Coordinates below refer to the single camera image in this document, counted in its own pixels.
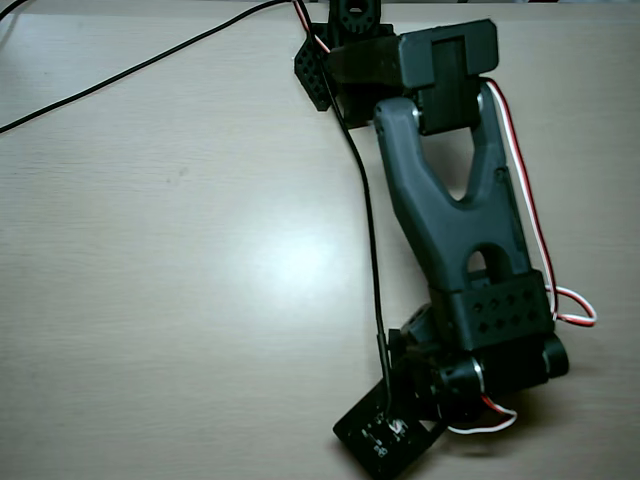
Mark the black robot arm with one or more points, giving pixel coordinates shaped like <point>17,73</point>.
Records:
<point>450,225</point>

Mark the black camera circuit board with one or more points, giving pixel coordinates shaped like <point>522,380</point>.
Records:
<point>380,440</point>

